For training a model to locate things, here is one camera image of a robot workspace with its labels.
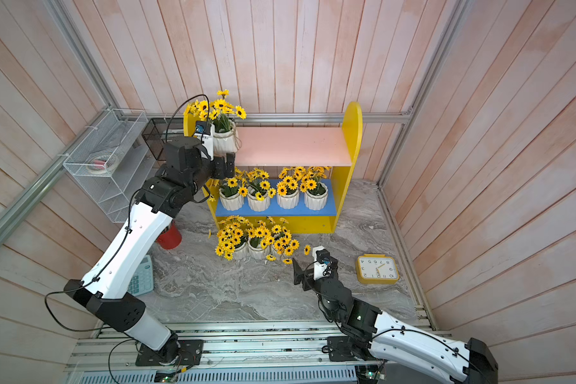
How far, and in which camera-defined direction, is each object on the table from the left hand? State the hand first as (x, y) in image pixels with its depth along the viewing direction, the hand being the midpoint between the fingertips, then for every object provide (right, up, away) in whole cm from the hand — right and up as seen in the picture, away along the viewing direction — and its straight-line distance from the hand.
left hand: (220, 156), depth 69 cm
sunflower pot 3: (0, -26, +16) cm, 31 cm away
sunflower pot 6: (+20, -8, +12) cm, 25 cm away
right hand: (+26, -31, +6) cm, 41 cm away
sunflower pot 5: (+10, -9, +18) cm, 23 cm away
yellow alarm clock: (+54, -39, +19) cm, 69 cm away
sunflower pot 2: (+10, -28, +20) cm, 36 cm away
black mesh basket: (-30, +13, +21) cm, 39 cm away
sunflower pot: (+18, -28, +16) cm, 37 cm away
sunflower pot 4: (-1, -11, +18) cm, 21 cm away
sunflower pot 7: (+30, -9, +11) cm, 33 cm away
